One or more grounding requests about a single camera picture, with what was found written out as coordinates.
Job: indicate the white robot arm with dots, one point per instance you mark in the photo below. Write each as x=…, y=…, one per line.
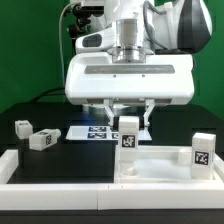
x=137, y=53

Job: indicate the white square tabletop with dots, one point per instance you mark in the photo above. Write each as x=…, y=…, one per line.
x=163, y=164

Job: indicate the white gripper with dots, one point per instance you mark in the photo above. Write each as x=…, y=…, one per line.
x=93, y=77

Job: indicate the grey camera on mount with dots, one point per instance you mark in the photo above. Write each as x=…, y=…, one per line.
x=92, y=3

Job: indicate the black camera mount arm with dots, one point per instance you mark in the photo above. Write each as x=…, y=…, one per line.
x=76, y=23

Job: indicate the white sheet with tags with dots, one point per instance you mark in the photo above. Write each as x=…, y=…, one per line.
x=91, y=133

